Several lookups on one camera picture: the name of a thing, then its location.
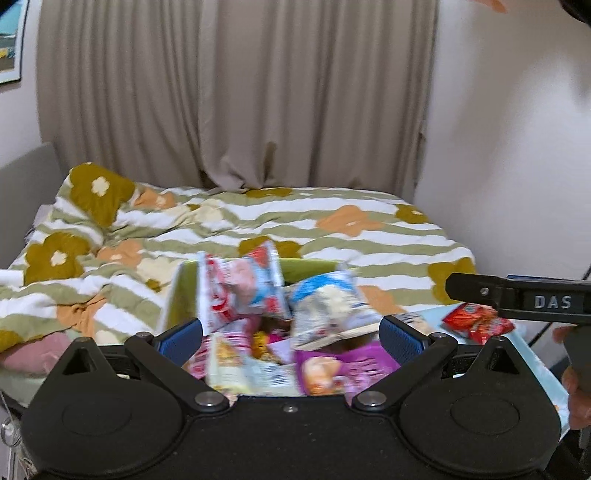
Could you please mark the pink striped snack packet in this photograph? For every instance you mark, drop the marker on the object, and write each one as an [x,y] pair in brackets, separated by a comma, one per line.
[238,327]

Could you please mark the small white snack packet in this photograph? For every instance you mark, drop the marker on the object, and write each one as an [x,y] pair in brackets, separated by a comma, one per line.
[415,319]

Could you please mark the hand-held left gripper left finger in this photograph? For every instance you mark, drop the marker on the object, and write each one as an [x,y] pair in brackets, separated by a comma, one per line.
[182,341]

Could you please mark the cream snack packet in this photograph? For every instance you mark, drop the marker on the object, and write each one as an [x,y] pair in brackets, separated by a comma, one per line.
[240,374]

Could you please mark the floral striped blanket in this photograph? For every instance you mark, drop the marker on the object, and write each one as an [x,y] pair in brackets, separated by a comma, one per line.
[277,217]

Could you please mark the person's right hand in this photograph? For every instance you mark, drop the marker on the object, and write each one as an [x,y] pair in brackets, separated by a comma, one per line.
[577,397]

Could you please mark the green cardboard box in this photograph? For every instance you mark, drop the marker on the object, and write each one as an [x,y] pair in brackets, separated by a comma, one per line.
[180,300]

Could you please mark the grey headboard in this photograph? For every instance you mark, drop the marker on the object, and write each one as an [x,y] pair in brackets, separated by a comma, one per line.
[27,184]

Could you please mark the beige curtain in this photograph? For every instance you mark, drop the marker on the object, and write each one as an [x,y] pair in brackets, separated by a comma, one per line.
[231,92]

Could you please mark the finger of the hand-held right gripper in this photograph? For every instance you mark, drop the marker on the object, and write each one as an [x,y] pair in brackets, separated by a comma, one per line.
[471,288]

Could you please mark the wall poster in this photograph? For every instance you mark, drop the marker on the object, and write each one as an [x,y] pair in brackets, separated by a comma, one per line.
[9,46]

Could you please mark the red blue white snack packet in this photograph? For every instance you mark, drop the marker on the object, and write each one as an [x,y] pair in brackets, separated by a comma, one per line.
[240,290]

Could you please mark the purple snack packet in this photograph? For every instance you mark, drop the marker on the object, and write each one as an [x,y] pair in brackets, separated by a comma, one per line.
[360,364]

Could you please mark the pink cloth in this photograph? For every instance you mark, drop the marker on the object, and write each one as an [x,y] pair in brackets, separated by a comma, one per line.
[37,353]

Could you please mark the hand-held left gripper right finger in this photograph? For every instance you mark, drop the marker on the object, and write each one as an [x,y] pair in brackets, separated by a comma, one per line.
[401,344]

